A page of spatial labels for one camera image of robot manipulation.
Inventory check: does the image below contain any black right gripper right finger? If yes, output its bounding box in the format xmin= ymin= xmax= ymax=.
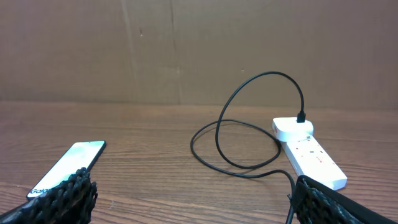
xmin=287 ymin=175 xmax=397 ymax=224

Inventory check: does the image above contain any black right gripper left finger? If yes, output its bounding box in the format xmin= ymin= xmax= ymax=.
xmin=1 ymin=167 xmax=98 ymax=224

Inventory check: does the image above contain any cardboard backdrop panel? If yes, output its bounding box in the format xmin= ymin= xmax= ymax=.
xmin=1 ymin=1 xmax=397 ymax=110

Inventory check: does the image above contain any white power strip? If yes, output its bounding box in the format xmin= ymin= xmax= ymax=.
xmin=282 ymin=136 xmax=348 ymax=190

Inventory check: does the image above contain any white charger plug adapter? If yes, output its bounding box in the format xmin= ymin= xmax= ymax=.
xmin=272 ymin=117 xmax=314 ymax=142

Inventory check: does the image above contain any Samsung Galaxy smartphone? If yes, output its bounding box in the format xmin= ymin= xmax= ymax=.
xmin=26 ymin=140 xmax=106 ymax=200

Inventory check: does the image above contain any black USB charging cable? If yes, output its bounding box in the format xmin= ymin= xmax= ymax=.
xmin=190 ymin=71 xmax=307 ymax=224

